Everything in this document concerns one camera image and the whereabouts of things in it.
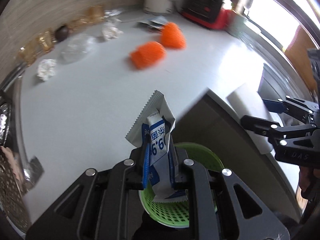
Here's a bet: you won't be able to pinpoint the blue white wrapper packet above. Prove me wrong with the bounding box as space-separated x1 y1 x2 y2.
125 90 183 202

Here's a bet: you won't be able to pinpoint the white tissue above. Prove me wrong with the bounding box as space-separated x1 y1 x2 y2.
37 59 56 82
101 22 123 41

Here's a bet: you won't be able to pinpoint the steel kitchen sink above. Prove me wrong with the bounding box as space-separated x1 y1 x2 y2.
257 64 316 128

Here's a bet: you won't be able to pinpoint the person right hand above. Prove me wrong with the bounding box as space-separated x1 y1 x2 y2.
299 166 316 200

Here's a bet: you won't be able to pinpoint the green plastic basket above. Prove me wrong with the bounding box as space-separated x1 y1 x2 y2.
139 142 224 229

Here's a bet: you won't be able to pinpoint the perforated steel colander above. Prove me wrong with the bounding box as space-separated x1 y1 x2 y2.
1 146 30 233

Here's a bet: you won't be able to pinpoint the red black blender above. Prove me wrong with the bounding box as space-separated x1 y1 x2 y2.
181 0 232 30

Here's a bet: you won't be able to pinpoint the orange foam net sleeve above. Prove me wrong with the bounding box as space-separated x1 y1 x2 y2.
130 41 166 69

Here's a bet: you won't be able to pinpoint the foil snack wrappers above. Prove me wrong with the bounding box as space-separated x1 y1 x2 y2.
137 15 168 32

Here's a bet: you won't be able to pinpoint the clear plastic bag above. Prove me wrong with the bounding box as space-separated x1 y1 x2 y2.
61 33 97 63

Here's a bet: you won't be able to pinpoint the dark brown round pot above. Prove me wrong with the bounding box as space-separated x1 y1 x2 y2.
54 24 69 42

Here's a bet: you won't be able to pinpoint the amber glass teapot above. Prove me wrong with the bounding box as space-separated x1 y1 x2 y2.
67 15 91 32

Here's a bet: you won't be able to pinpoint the ribbed amber glass cup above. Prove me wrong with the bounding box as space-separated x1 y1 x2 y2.
86 5 105 24

